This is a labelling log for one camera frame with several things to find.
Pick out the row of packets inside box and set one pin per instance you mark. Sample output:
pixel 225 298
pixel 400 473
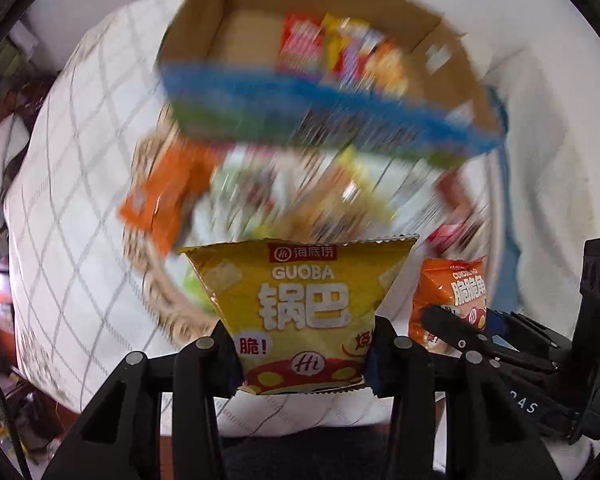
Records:
pixel 300 45

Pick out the colourful room clutter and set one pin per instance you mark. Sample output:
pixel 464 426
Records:
pixel 0 310

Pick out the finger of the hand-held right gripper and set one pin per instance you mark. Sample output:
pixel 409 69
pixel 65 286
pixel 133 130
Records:
pixel 450 330
pixel 530 335

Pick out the cardboard box with blue-green print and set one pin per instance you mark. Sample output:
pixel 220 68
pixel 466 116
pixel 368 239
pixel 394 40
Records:
pixel 230 90

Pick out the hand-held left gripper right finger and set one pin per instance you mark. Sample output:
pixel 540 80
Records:
pixel 382 360

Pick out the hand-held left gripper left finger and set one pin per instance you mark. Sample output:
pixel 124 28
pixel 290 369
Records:
pixel 220 360

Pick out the orange packet with white label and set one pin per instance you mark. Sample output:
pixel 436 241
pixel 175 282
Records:
pixel 155 205

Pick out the yellow snack packet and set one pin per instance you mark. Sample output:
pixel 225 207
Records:
pixel 300 305

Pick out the white printed tablecloth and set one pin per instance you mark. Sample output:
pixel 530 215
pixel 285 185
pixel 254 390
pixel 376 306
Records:
pixel 70 185

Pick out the orange snack packet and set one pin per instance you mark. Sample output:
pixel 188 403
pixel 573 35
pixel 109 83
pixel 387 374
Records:
pixel 447 285

